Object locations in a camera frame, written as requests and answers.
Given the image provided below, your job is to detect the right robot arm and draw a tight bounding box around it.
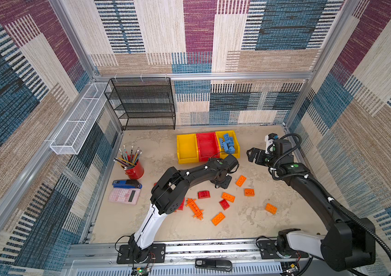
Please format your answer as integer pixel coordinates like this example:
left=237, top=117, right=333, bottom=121
left=246, top=133, right=391, bottom=276

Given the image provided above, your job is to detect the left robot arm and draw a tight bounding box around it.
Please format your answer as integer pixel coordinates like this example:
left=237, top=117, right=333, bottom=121
left=128, top=155, right=239, bottom=262

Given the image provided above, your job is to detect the orange lego brick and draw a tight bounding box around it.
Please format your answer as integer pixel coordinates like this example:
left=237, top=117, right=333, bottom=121
left=221, top=192, right=235, bottom=202
left=265, top=204, right=277, bottom=215
left=211, top=212, right=225, bottom=226
left=244, top=189, right=255, bottom=197
left=235, top=175, right=247, bottom=187

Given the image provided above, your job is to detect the red plastic bin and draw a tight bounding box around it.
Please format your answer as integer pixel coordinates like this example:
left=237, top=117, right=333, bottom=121
left=196, top=132, right=220, bottom=162

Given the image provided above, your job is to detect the right yellow plastic bin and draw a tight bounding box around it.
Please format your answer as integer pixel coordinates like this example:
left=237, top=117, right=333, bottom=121
left=216, top=131, right=240, bottom=159

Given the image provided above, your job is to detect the yellow plastic bin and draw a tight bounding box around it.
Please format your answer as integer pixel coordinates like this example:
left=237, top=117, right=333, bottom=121
left=177, top=133, right=199, bottom=164
left=216, top=131, right=240, bottom=159

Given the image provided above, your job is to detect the left yellow plastic bin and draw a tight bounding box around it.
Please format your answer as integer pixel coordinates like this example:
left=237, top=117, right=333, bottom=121
left=177, top=133, right=199, bottom=164

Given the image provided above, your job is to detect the red metal pencil cup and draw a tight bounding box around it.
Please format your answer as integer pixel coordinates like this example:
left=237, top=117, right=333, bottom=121
left=125, top=161, right=144, bottom=180

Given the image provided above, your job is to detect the blue stapler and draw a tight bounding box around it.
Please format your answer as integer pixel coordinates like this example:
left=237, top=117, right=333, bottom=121
left=112, top=179, right=142, bottom=189

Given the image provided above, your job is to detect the pink calculator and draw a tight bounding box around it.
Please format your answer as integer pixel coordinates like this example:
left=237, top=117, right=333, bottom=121
left=109, top=188, right=141, bottom=205

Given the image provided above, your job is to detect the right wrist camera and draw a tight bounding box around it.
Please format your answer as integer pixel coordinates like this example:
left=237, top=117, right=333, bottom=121
left=264, top=133, right=278, bottom=154

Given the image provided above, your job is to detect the black remote on rail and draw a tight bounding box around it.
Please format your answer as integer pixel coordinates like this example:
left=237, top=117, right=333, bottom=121
left=195, top=259, right=233, bottom=272

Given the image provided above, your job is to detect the black wire mesh shelf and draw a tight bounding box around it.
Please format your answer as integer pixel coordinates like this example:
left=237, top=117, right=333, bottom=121
left=104, top=78, right=177, bottom=131

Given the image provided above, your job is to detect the white wire wall basket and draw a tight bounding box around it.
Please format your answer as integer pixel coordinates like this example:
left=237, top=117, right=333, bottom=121
left=50, top=83, right=107, bottom=155

